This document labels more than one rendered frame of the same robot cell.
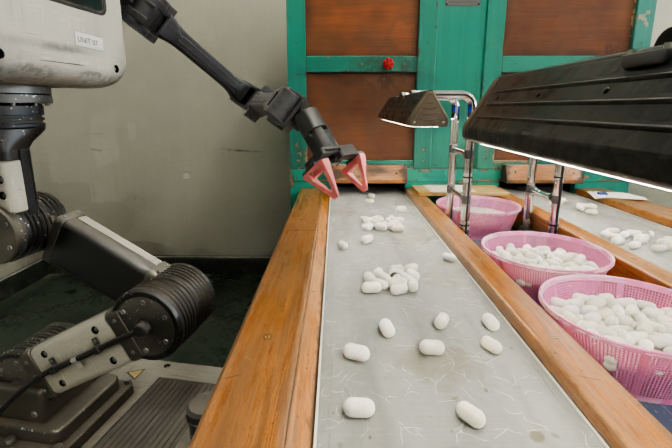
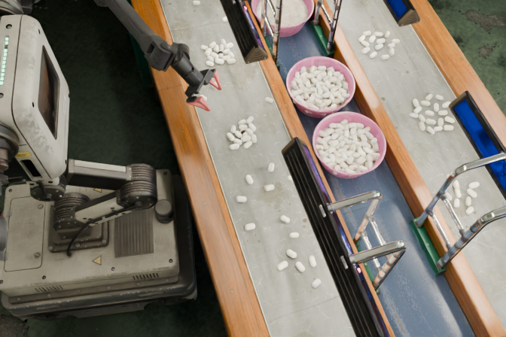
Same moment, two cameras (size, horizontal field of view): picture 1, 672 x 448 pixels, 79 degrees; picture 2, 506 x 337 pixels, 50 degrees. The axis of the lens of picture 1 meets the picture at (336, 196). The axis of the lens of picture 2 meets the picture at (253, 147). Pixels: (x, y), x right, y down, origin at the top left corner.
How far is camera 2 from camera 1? 1.41 m
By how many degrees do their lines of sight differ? 49
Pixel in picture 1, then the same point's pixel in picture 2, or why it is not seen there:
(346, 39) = not seen: outside the picture
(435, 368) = (271, 197)
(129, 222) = not seen: outside the picture
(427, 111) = (255, 56)
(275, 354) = (213, 213)
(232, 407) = (211, 241)
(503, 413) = (295, 213)
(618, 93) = (317, 214)
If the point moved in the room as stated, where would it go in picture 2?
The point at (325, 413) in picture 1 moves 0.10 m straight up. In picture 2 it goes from (239, 230) to (239, 218)
